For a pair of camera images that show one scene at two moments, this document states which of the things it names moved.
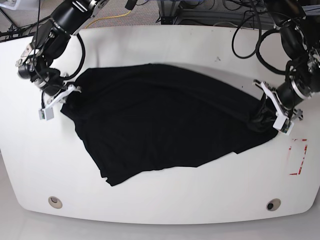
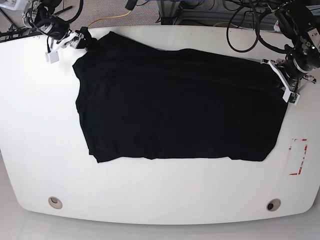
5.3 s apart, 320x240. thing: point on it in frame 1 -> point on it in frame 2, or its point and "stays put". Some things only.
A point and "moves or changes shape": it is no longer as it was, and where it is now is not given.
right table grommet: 273,204 stays put
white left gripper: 62,97 -> 74,38
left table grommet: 55,202 stays put
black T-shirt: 134,119 moves or changes shape
